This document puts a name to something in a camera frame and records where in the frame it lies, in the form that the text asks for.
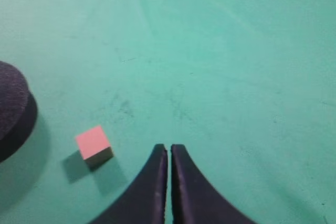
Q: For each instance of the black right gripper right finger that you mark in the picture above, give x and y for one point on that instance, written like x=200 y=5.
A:
x=194 y=199

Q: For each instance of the black round turntable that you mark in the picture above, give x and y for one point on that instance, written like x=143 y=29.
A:
x=18 y=110

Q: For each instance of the pink cube block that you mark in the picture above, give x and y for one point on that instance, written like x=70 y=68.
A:
x=94 y=147

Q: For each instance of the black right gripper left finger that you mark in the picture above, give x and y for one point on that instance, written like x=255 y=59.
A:
x=145 y=198

